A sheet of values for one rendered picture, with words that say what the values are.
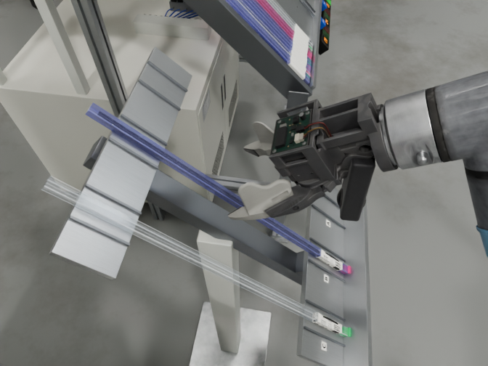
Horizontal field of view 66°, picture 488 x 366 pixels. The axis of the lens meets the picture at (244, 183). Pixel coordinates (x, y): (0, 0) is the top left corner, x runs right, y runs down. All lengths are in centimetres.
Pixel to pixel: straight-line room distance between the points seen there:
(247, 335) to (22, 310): 82
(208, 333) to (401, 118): 114
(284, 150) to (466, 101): 17
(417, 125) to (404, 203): 140
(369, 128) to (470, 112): 9
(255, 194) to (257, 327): 100
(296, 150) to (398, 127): 10
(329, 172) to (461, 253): 136
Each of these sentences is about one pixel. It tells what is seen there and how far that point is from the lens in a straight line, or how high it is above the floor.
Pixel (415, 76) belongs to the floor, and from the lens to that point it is 242.
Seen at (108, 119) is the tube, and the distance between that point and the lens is 48.
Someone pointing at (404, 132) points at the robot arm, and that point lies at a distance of 39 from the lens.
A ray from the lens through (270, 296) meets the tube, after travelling 55.
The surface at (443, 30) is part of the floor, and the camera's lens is 289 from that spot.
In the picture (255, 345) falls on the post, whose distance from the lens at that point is 139.
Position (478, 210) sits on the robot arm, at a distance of 43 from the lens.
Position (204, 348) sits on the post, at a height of 1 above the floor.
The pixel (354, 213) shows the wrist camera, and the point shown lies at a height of 97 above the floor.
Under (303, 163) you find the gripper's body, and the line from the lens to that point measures 41.
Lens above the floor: 137
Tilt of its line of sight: 54 degrees down
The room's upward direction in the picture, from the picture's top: straight up
